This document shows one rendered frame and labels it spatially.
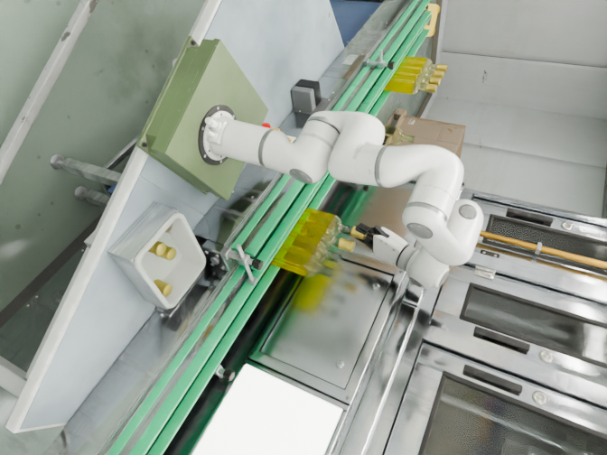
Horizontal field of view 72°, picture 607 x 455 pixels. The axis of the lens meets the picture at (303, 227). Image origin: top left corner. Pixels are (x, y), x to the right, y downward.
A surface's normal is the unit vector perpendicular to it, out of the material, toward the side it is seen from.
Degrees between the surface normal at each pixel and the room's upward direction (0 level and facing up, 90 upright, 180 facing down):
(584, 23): 90
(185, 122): 1
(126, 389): 90
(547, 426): 90
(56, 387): 0
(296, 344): 90
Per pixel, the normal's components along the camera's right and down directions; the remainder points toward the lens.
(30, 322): -0.14, -0.65
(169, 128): -0.31, -0.29
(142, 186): 0.88, 0.26
